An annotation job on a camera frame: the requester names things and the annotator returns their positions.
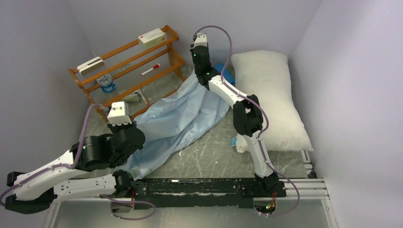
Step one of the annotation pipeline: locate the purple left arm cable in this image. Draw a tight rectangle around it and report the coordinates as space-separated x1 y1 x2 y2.
0 104 156 221

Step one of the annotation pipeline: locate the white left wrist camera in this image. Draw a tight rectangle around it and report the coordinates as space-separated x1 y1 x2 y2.
107 101 133 126

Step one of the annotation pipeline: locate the red white marker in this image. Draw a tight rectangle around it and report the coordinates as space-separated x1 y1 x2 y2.
140 64 160 76

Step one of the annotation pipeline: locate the white red box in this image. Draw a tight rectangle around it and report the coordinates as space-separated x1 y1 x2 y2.
138 28 166 49

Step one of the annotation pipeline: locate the orange wooden shelf rack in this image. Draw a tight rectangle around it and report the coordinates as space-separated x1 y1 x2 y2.
69 25 186 118

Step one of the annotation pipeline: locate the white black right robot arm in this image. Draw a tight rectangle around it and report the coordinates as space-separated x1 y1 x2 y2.
190 44 278 197

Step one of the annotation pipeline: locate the light blue pillowcase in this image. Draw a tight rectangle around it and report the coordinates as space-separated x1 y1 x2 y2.
120 72 230 180

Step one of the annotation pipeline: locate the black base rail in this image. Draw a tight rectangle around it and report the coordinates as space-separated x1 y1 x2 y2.
113 178 287 209

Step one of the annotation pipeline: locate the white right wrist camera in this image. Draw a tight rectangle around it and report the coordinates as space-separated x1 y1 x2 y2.
191 32 208 48

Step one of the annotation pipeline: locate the aluminium frame rail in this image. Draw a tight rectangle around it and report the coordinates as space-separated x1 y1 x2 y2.
281 151 330 200

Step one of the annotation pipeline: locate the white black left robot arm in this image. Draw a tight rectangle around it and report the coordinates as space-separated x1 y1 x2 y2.
0 123 145 214

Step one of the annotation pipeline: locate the blue lidded jar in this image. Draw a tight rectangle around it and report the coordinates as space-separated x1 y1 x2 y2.
96 74 116 93

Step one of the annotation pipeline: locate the pink white pen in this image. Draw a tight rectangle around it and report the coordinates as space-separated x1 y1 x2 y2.
137 89 149 105

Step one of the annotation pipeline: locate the blue white pillow label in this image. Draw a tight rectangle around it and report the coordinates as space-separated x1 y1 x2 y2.
232 137 238 147

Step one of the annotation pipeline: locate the white pillow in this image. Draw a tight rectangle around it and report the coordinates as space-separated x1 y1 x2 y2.
231 50 313 152

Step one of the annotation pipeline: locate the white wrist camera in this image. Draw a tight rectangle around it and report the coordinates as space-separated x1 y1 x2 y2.
191 32 208 48
107 101 133 126

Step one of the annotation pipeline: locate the white eraser block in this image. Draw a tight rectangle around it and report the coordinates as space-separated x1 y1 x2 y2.
77 57 105 76

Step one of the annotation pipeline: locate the blue flat board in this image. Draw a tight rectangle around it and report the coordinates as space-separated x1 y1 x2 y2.
213 64 235 86

